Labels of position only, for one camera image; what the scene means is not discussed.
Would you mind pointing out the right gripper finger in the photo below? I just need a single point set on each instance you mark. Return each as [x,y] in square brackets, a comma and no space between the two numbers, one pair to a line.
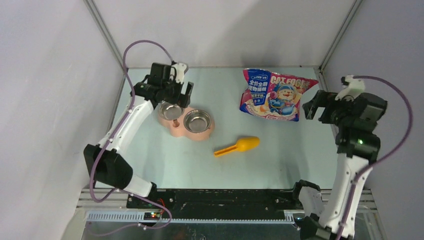
[322,96]
[310,108]

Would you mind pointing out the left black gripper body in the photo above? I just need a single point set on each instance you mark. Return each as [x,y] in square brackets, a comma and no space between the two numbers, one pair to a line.
[173,87]

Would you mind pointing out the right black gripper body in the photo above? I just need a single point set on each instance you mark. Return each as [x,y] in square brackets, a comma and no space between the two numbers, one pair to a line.
[338,112]

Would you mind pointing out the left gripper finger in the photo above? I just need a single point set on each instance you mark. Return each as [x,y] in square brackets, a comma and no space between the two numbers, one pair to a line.
[184,99]
[167,101]

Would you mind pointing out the pink double pet bowl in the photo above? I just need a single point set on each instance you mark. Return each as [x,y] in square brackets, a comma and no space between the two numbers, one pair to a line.
[194,124]

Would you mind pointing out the colourful cat food bag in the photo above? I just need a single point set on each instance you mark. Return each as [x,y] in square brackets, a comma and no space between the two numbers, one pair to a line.
[273,96]

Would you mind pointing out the yellow plastic scoop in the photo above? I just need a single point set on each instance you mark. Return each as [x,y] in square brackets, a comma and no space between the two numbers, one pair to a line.
[242,145]

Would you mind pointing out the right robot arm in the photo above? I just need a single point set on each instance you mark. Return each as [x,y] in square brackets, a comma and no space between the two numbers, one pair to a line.
[357,150]

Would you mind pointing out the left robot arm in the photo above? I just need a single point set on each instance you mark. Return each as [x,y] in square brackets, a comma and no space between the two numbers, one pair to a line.
[105,160]

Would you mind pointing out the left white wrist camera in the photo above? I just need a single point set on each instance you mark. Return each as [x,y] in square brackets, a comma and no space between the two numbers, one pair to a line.
[178,71]

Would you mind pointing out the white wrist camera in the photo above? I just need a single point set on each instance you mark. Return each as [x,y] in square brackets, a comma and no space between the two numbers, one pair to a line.
[352,88]
[178,71]

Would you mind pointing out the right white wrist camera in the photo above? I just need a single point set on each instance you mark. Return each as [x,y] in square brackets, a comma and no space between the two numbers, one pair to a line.
[352,88]

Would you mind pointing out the right aluminium frame post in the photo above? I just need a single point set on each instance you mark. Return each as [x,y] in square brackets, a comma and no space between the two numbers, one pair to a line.
[340,34]

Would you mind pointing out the aluminium frame post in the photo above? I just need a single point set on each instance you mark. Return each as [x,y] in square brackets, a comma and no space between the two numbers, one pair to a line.
[105,32]
[340,34]

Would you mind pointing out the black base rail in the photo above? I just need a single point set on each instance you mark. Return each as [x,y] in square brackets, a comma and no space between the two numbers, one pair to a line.
[227,204]

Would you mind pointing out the left aluminium frame post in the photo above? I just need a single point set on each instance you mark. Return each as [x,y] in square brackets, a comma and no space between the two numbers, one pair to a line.
[105,32]

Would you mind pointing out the white cable duct strip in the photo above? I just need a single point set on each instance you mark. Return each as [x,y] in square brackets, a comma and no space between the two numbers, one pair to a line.
[145,217]

